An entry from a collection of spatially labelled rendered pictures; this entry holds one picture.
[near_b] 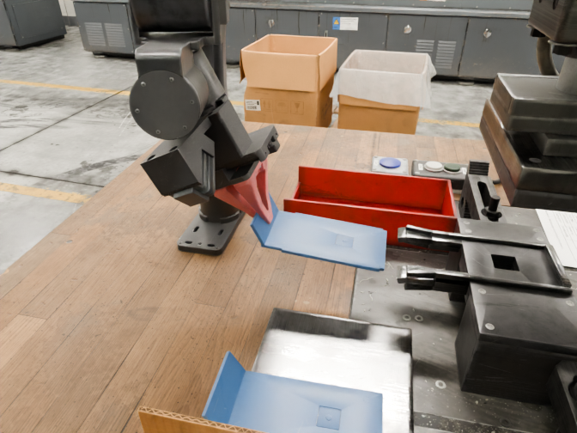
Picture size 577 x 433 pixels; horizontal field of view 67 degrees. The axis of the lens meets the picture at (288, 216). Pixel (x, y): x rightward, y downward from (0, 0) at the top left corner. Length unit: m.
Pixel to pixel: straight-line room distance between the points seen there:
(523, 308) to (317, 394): 0.22
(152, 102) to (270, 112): 2.47
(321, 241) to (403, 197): 0.28
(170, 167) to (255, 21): 4.89
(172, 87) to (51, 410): 0.33
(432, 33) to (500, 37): 0.63
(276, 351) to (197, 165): 0.22
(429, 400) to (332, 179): 0.40
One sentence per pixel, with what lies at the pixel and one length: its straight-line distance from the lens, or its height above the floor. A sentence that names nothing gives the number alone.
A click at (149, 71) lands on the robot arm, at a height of 1.20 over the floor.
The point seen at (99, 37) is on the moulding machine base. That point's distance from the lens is 6.25.
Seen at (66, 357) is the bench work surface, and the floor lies 0.90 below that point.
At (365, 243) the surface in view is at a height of 0.99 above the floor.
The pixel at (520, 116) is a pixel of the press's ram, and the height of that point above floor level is 1.17.
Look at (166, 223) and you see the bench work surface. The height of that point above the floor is 0.90.
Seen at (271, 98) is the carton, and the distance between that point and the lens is 2.81.
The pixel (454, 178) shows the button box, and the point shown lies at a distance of 0.83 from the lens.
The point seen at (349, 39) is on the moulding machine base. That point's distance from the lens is 5.00.
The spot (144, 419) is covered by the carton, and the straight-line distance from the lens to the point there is 0.41.
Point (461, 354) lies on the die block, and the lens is 0.52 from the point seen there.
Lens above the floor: 1.29
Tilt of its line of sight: 32 degrees down
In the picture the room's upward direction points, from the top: straight up
